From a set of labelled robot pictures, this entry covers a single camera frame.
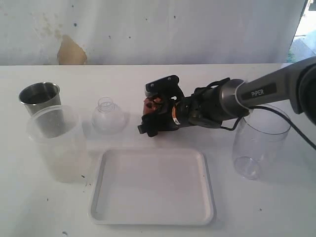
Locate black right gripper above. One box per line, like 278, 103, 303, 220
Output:
138, 75, 231, 137

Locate brown wooden cup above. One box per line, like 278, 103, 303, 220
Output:
142, 96, 178, 135

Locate chocolate pieces and gold coins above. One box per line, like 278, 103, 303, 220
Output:
143, 97, 163, 114

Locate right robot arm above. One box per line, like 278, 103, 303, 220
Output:
138, 57, 316, 137

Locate clear shaker lid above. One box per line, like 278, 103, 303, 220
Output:
92, 97, 126, 134

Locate clear shaker cup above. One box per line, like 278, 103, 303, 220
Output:
232, 105, 291, 180

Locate white plastic tray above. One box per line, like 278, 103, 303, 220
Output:
88, 148, 215, 226

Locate translucent plastic container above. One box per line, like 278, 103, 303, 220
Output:
26, 105, 90, 183

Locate stainless steel cup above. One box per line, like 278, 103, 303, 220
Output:
19, 82, 65, 138

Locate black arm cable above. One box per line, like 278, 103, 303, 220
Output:
219, 105, 316, 150

